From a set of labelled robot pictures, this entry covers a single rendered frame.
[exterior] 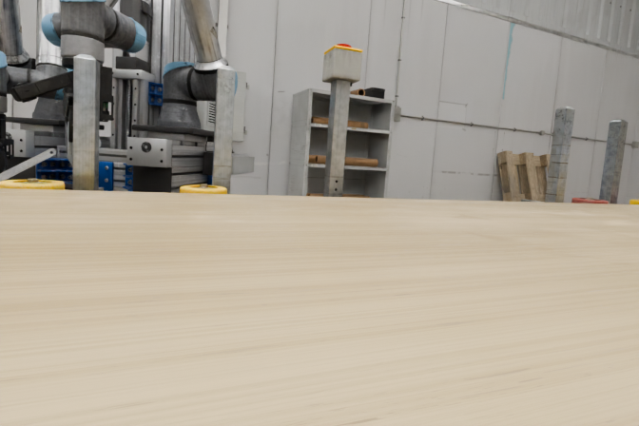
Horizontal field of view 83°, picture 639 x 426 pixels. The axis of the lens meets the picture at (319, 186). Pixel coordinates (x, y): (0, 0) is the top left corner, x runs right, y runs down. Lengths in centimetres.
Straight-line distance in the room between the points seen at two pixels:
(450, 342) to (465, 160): 470
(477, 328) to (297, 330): 9
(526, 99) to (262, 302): 551
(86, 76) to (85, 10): 15
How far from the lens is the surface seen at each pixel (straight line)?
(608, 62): 710
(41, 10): 140
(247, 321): 18
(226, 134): 78
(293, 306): 19
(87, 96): 80
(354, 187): 393
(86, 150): 80
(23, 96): 89
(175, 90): 139
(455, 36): 486
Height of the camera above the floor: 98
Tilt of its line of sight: 5 degrees down
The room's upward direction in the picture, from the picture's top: 4 degrees clockwise
